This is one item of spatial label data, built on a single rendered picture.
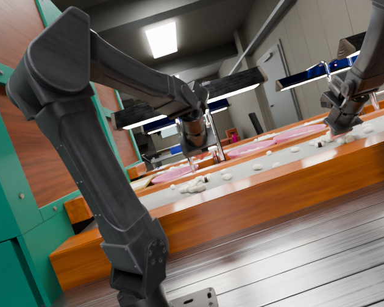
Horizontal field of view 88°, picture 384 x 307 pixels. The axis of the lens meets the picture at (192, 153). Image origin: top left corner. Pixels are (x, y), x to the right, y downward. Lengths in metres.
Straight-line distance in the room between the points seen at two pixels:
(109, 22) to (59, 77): 3.48
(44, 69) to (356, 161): 0.65
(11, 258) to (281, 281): 0.55
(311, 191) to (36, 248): 0.66
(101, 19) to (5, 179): 3.37
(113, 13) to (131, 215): 3.61
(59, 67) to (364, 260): 0.49
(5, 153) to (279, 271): 0.62
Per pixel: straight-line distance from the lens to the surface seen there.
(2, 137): 0.64
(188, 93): 0.46
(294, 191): 0.57
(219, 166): 0.92
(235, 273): 0.42
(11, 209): 0.59
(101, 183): 0.28
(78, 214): 0.70
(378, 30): 0.66
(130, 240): 0.30
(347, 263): 0.42
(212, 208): 0.51
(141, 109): 0.81
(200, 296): 0.39
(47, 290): 0.63
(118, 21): 3.72
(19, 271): 0.63
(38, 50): 0.29
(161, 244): 0.32
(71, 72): 0.29
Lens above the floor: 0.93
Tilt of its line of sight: 5 degrees down
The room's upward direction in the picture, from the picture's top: 18 degrees counter-clockwise
